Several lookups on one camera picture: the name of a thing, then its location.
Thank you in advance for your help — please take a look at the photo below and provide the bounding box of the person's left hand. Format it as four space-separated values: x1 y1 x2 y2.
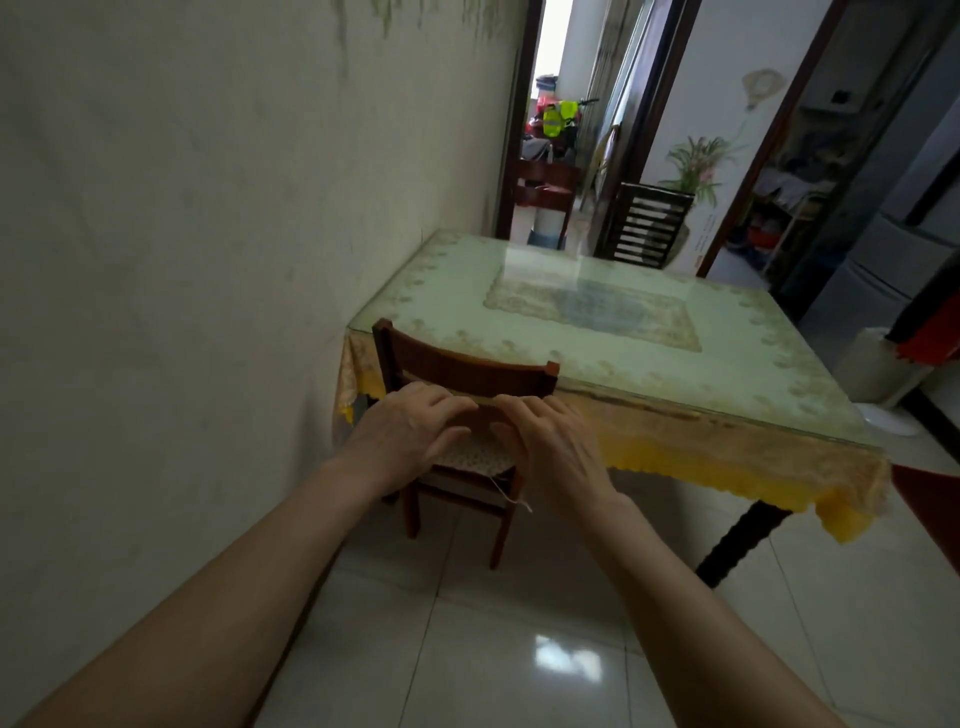
339 382 482 498

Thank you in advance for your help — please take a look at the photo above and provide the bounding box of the person's right hand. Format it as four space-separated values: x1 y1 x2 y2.
490 393 624 520

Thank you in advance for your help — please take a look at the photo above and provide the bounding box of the brown wooden chair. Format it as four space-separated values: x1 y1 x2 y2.
372 318 562 572

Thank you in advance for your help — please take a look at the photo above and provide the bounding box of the person's left forearm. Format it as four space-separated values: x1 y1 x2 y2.
13 461 369 728

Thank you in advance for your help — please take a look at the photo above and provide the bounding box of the person's right forearm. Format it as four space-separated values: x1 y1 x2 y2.
581 495 852 728

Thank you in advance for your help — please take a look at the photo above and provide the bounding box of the white patterned seat cushion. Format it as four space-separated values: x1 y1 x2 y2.
433 438 520 481

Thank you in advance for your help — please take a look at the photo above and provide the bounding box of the clear glass table cover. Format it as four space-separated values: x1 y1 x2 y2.
348 228 885 451

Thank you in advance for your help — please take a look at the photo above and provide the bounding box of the dark slatted wooden chair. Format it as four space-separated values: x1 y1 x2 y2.
598 181 696 270

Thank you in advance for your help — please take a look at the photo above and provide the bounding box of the yellow floral tablecloth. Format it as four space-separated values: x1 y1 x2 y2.
333 228 894 546

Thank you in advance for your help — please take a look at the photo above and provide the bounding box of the reddish wooden chair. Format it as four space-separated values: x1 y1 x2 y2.
513 157 584 250

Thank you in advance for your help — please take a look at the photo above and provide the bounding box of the dark twisted table leg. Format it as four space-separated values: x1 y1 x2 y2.
693 498 795 591

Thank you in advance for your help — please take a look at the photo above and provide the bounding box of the neon yellow safety vest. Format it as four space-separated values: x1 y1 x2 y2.
540 100 582 139

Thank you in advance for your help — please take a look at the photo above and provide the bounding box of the white plastic bin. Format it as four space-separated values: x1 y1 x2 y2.
831 325 935 438

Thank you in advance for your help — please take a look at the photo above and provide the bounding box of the grey refrigerator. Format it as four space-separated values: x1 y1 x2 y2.
797 93 960 372

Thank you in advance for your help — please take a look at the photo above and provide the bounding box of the dark red furniture corner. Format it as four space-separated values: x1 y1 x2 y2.
891 463 960 577

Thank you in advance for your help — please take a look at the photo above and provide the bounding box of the red cloth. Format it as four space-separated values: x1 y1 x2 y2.
885 292 960 369

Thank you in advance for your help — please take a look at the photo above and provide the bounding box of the white cushion tie string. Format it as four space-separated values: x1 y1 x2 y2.
489 472 534 516

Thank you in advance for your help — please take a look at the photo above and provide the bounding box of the dark brown door frame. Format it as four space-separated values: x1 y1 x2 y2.
495 0 702 256

